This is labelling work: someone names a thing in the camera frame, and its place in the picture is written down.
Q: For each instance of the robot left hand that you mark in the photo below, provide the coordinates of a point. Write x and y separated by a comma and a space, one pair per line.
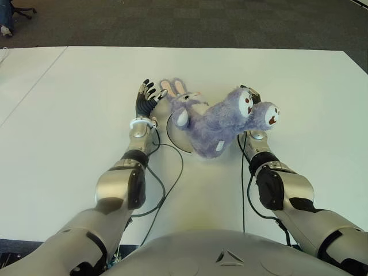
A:
143, 103

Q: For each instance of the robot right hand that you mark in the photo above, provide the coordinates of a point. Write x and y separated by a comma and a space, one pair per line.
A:
255, 96

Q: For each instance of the purple plush bunny doll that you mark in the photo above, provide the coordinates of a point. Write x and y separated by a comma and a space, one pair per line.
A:
218, 126

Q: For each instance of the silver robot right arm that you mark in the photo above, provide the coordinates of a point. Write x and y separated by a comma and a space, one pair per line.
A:
296, 187

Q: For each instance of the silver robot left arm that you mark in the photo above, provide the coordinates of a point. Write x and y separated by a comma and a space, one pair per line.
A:
115, 184

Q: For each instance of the white plate with black rim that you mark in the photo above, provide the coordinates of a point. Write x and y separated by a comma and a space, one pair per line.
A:
169, 135

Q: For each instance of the black office chair base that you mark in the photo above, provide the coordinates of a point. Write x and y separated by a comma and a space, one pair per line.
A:
24, 8

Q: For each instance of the white shoe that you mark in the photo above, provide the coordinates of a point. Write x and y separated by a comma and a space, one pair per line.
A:
5, 30

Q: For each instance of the silver robot torso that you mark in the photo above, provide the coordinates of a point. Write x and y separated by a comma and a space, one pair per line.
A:
224, 256

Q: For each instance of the person leg in jeans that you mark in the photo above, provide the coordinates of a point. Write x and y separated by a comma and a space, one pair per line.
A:
5, 13

